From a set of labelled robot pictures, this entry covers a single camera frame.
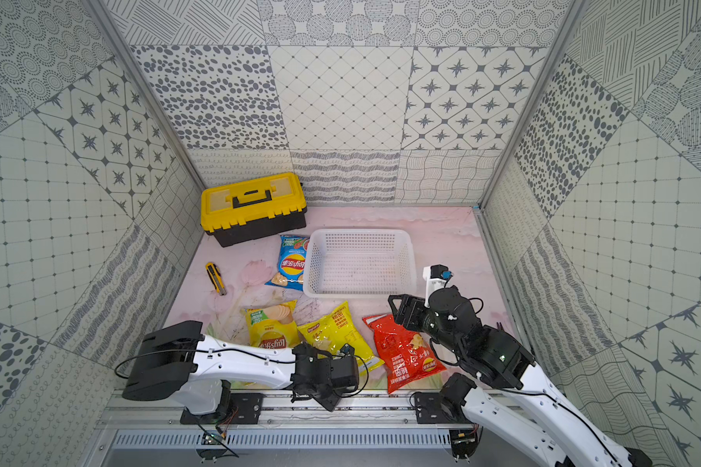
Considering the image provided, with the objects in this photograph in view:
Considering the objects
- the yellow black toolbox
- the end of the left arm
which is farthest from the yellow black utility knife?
the end of the left arm

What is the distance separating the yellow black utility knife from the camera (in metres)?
0.97

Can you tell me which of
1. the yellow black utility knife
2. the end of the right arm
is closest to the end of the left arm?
the end of the right arm

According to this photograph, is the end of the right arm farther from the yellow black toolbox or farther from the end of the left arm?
the yellow black toolbox

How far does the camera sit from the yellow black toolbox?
0.98 meters

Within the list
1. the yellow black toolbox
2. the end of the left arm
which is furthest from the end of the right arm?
the yellow black toolbox
